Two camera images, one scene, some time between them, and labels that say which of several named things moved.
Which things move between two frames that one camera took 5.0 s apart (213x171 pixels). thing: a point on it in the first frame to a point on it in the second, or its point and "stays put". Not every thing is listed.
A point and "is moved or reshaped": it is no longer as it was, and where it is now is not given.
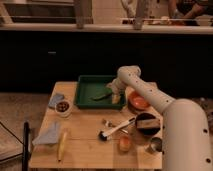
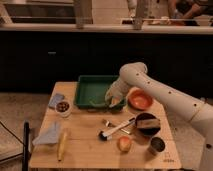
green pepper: x=107 y=92 is moved or reshaped
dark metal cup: x=157 y=144 stays put
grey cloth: x=48 y=135 stays put
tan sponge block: x=148 y=123 stays put
